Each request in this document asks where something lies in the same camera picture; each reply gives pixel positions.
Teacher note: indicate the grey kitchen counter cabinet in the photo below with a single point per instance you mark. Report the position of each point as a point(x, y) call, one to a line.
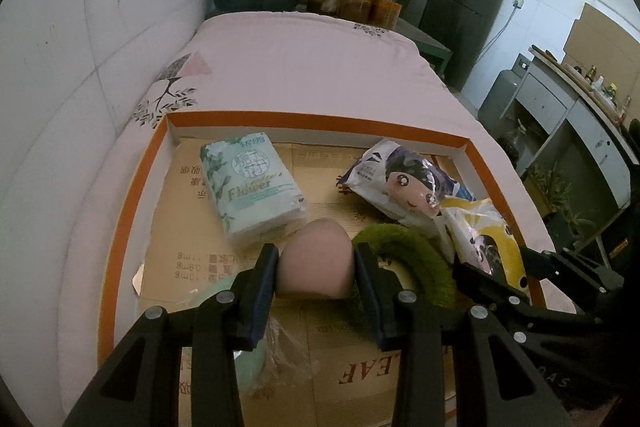
point(590, 142)

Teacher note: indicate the cardboard sheets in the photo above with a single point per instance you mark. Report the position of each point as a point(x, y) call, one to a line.
point(600, 37)

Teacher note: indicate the green flower-print tissue pack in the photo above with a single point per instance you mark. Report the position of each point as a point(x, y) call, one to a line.
point(250, 192)

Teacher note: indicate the dark kettle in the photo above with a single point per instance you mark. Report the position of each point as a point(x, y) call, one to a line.
point(517, 139)

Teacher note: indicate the row of condiment bottles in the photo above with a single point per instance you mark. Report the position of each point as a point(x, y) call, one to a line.
point(605, 92)

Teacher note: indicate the cartoon-face tissue pack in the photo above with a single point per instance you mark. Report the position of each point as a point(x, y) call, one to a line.
point(410, 187)

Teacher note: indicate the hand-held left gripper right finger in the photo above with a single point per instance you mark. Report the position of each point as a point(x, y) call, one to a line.
point(370, 307)

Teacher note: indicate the yellow tissue pack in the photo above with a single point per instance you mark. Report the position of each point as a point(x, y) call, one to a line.
point(485, 237)

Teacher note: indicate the potted green plant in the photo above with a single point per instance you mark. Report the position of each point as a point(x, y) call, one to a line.
point(572, 227)
point(550, 192)

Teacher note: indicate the grey gas cylinder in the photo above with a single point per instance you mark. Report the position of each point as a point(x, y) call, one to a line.
point(500, 102)

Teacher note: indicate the orange-rimmed cardboard tray box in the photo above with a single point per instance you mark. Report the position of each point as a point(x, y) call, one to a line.
point(325, 357)

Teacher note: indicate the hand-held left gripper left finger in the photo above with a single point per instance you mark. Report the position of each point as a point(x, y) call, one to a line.
point(262, 302)

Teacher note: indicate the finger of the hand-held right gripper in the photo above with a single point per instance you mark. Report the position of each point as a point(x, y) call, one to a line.
point(555, 264)
point(480, 286)

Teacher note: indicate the pink makeup sponge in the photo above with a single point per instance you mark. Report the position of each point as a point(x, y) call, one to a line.
point(315, 257)

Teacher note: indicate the green low table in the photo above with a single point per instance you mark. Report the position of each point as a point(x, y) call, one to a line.
point(420, 39)

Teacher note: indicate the mint sponge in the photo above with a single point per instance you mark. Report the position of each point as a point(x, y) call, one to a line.
point(252, 369)

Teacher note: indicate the green fuzzy headband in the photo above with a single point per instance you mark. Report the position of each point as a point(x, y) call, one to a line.
point(415, 252)

